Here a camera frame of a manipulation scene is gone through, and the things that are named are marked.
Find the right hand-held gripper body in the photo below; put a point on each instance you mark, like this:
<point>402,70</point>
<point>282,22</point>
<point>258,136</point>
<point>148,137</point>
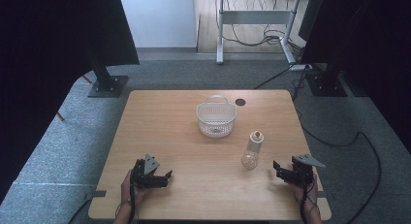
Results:
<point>303,169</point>

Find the black curtain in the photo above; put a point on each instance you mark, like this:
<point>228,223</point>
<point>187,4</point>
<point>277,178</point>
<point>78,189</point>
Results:
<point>365,49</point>
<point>48,56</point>

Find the black stand base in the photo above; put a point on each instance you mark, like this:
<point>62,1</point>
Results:
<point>326,81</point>
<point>105,78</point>

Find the grey metal frame desk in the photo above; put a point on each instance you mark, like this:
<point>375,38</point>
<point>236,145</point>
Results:
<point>255,17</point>

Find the white plastic basket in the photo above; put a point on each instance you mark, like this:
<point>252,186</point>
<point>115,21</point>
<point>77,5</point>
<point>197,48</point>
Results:
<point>216,119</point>

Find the person's right hand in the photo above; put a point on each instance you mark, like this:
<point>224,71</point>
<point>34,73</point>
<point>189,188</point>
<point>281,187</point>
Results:
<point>307,193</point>

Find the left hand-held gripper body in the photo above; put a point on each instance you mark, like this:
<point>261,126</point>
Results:
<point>146,172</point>

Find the black stand base left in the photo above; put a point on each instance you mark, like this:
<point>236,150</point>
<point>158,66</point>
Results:
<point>105,78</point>

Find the black stand base right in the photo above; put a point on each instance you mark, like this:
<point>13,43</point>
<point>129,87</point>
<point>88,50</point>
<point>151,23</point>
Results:
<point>326,81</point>

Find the clear plastic bottle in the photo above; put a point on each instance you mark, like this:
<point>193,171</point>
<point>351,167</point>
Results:
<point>252,151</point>

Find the person's left hand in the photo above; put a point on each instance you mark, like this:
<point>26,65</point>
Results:
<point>139,195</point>

